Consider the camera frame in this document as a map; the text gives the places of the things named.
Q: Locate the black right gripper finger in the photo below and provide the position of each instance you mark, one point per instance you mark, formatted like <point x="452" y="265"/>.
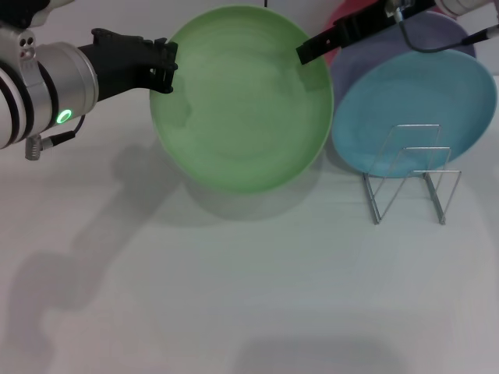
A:
<point x="317" y="48"/>

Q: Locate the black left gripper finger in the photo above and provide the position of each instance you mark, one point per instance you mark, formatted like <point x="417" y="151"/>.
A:
<point x="165" y="54"/>
<point x="161" y="82"/>

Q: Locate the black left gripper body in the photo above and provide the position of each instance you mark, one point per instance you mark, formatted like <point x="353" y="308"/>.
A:
<point x="121" y="64"/>

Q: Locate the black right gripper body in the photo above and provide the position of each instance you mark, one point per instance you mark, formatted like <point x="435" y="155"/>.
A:
<point x="362" y="25"/>

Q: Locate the green plate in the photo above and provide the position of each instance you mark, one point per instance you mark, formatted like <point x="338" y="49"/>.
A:
<point x="245" y="101"/>

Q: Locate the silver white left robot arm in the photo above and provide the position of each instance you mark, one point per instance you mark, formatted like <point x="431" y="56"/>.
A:
<point x="43" y="85"/>

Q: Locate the red plate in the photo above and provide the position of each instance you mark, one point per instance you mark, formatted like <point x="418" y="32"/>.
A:
<point x="338" y="13"/>

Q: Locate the purple plate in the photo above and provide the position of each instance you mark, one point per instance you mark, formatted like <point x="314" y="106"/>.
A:
<point x="366" y="58"/>

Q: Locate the blue plate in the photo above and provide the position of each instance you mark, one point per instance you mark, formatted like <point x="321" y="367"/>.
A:
<point x="413" y="101"/>

